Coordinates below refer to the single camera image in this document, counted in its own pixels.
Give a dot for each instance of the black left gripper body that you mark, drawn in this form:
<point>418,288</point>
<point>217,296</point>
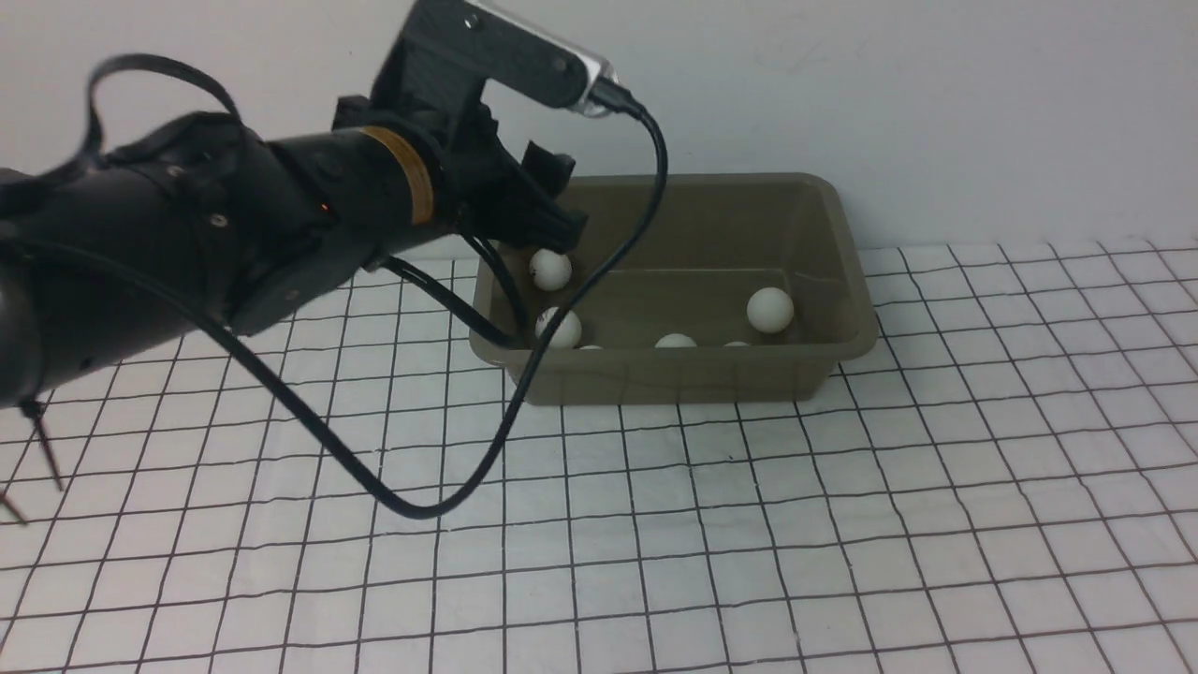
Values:
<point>480,188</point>

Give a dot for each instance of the plain white ball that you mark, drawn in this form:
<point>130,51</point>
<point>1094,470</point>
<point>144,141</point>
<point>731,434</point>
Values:
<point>568,335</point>
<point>550,272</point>

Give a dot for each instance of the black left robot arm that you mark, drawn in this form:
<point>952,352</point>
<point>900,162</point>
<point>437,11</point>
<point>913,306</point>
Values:
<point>248,230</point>

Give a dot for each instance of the olive plastic storage bin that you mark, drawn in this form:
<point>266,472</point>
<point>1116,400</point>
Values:
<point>716,240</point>

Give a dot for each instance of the white black-grid tablecloth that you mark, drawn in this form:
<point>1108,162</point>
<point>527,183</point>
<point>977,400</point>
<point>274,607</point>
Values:
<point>1005,483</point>

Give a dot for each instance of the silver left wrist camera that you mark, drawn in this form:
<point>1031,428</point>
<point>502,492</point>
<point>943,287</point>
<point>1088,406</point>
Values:
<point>447,51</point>

